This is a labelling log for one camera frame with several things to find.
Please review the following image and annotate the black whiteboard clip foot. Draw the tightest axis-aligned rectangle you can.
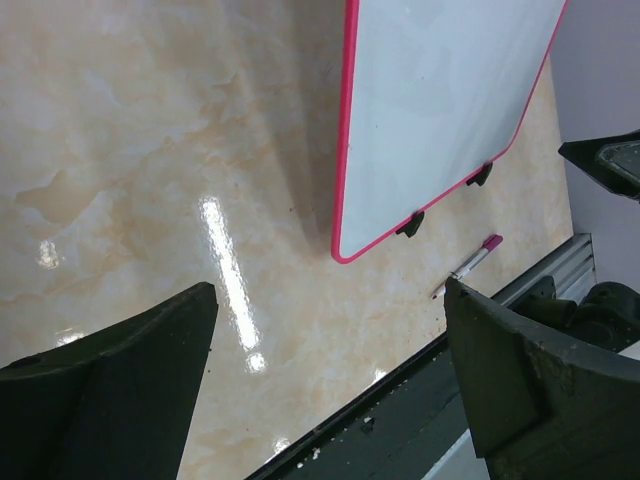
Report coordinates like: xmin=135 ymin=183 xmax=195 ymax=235
xmin=466 ymin=162 xmax=493 ymax=187
xmin=395 ymin=211 xmax=425 ymax=238

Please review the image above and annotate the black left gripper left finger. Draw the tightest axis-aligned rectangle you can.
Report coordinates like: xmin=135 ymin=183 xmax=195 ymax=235
xmin=1 ymin=282 xmax=217 ymax=479

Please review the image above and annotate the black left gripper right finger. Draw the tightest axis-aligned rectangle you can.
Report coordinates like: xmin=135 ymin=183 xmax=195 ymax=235
xmin=444 ymin=279 xmax=639 ymax=479

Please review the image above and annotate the aluminium rail with black base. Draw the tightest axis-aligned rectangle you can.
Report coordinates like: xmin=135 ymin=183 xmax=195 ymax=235
xmin=244 ymin=232 xmax=640 ymax=480

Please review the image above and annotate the pink framed whiteboard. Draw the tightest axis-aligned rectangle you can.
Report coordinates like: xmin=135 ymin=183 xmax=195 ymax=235
xmin=331 ymin=1 xmax=566 ymax=264

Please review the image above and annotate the pink capped marker pen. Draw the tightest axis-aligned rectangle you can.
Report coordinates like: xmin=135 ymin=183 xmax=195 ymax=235
xmin=430 ymin=234 xmax=504 ymax=300

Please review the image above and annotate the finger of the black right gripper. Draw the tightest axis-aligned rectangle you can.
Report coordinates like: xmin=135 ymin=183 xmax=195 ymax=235
xmin=558 ymin=130 xmax=640 ymax=202

